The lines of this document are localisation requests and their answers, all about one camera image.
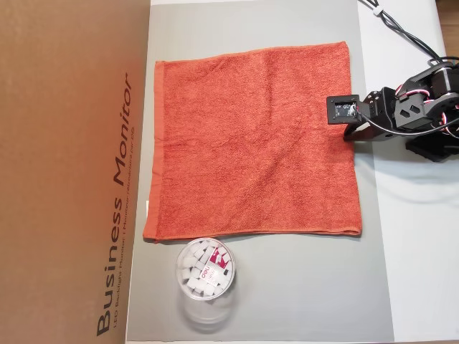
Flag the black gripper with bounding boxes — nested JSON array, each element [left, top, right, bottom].
[[343, 87, 397, 143]]

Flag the orange terry towel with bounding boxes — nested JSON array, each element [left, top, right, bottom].
[[142, 41, 363, 244]]

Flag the black perforated base clamp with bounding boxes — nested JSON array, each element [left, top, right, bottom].
[[404, 138, 459, 164]]

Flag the grey table mat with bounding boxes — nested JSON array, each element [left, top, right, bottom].
[[125, 4, 395, 343]]

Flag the red white paper label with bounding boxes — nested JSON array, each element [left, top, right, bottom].
[[202, 247, 232, 287]]

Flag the clear plastic jar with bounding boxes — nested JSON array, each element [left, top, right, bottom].
[[174, 237, 240, 333]]

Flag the brown cardboard monitor box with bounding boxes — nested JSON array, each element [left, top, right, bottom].
[[0, 0, 151, 344]]

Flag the black camera cable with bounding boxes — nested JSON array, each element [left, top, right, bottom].
[[353, 107, 459, 137]]

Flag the black square wrist camera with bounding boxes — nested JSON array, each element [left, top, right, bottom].
[[326, 95, 361, 126]]

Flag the black and white cables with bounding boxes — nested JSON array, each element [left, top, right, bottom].
[[357, 0, 449, 65]]

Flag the black power cable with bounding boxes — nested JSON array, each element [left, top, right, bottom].
[[358, 0, 445, 64]]

